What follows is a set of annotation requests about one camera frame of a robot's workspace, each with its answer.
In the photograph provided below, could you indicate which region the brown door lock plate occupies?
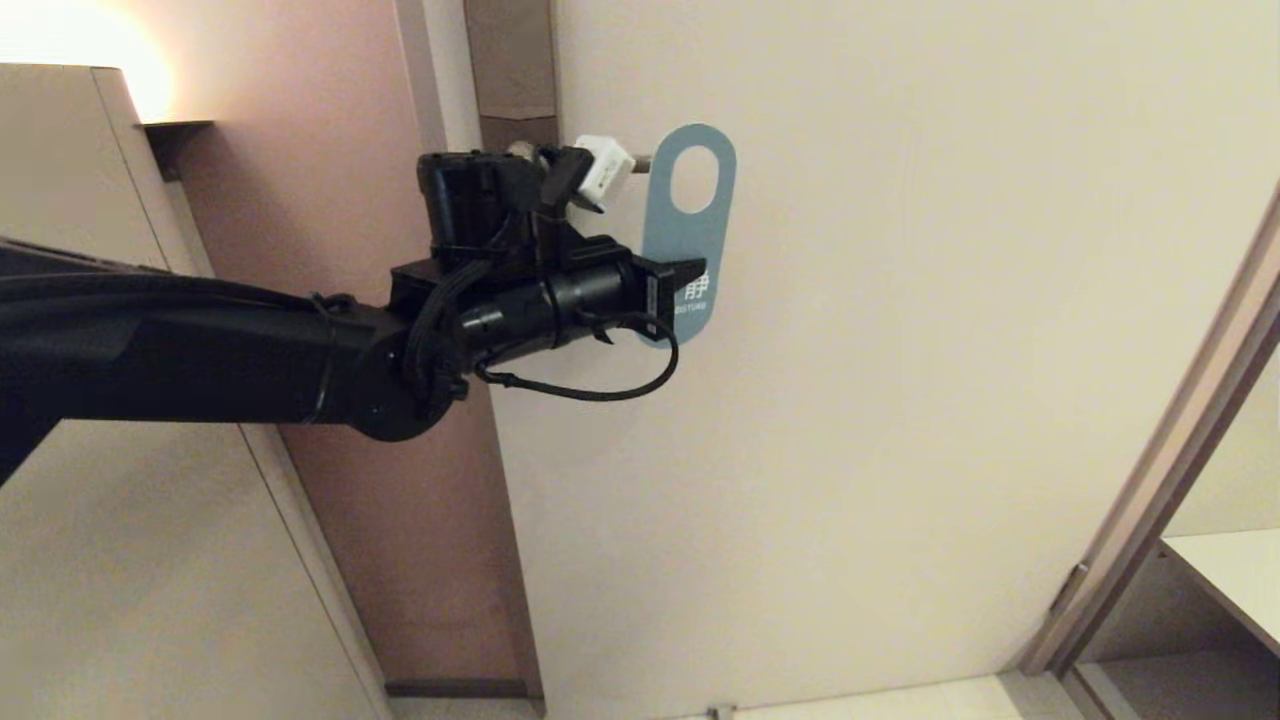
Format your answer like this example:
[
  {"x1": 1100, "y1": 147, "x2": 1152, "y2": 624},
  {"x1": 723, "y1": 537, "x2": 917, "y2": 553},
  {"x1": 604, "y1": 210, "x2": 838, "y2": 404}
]
[{"x1": 465, "y1": 0, "x2": 559, "y2": 153}]

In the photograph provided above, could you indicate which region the white shelf board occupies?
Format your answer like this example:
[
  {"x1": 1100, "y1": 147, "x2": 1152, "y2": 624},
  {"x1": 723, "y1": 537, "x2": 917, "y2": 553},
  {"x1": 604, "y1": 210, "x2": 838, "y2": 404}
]
[{"x1": 1160, "y1": 528, "x2": 1280, "y2": 656}]

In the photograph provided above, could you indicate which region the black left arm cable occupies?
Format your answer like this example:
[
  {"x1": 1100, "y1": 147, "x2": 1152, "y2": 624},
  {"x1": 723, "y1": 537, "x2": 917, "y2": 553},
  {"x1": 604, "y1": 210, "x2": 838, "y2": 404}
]
[{"x1": 405, "y1": 260, "x2": 682, "y2": 404}]

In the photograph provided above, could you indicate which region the beige door handle lever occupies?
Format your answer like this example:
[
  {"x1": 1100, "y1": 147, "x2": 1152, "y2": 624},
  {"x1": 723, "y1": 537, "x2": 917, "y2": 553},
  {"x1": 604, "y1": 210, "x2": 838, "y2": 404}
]
[{"x1": 508, "y1": 140, "x2": 654, "y2": 173}]

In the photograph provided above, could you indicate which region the dark skirting board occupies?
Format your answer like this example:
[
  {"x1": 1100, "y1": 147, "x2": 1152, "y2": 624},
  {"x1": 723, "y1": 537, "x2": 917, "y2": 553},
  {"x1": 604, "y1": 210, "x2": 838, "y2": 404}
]
[{"x1": 385, "y1": 680, "x2": 531, "y2": 698}]

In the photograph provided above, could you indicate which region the white room door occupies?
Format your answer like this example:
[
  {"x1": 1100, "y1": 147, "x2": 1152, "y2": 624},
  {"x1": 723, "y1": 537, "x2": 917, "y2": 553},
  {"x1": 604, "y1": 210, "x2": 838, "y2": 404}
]
[{"x1": 425, "y1": 0, "x2": 1280, "y2": 719}]

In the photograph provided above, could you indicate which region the taupe side doorway frame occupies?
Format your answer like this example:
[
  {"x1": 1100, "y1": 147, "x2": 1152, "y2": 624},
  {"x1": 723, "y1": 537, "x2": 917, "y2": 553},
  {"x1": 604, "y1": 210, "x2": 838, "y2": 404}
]
[{"x1": 1020, "y1": 185, "x2": 1280, "y2": 681}]

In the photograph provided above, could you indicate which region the metal frame hinge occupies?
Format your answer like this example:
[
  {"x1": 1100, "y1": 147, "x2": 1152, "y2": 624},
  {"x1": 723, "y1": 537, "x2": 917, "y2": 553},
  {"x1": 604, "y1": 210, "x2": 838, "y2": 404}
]
[{"x1": 1050, "y1": 563, "x2": 1089, "y2": 616}]

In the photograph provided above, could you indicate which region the white door hanger sign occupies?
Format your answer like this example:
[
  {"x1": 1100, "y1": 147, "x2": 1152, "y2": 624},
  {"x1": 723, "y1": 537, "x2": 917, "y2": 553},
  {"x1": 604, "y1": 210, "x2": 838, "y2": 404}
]
[{"x1": 640, "y1": 123, "x2": 738, "y2": 348}]

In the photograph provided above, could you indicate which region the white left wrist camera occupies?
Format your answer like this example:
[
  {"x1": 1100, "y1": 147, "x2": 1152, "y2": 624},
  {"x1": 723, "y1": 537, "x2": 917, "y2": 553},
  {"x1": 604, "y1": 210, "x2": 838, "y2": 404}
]
[{"x1": 572, "y1": 135, "x2": 638, "y2": 214}]

